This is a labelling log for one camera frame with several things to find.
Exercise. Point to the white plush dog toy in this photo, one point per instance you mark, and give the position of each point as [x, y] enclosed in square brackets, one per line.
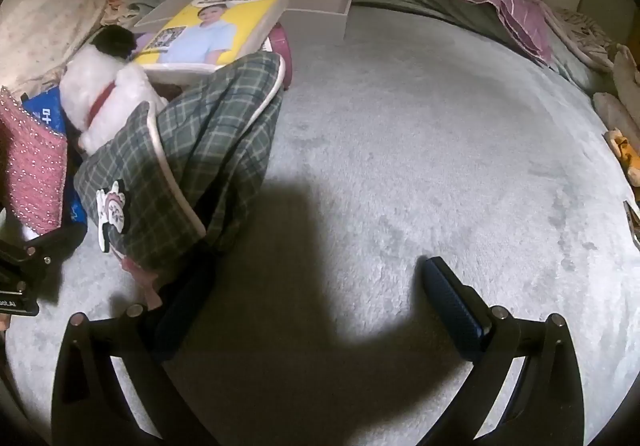
[115, 86]

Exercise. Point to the pink floral pillow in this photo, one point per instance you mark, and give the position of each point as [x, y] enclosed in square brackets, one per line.
[45, 16]

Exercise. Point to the beige patterned cloth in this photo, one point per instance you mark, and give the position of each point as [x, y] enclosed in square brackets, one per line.
[585, 33]

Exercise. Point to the blue cartoon packet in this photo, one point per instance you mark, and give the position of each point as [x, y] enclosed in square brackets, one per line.
[47, 111]

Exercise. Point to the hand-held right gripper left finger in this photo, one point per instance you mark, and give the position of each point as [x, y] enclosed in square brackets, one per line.
[186, 316]

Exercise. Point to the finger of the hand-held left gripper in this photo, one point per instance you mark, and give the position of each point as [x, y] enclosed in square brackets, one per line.
[55, 246]

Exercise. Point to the white cardboard box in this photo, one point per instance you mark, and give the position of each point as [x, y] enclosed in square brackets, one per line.
[320, 21]

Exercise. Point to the grey fleece bed blanket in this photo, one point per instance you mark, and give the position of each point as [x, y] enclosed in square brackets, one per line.
[400, 151]

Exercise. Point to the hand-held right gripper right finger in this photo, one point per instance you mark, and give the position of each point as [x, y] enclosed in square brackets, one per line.
[452, 306]

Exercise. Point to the pink sequined bag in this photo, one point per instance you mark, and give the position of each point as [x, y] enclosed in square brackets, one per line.
[30, 166]

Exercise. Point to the beige plush toy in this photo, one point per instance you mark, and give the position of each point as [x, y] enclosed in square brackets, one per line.
[620, 96]

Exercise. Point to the orange plush toy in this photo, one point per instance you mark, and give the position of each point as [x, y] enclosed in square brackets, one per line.
[625, 151]

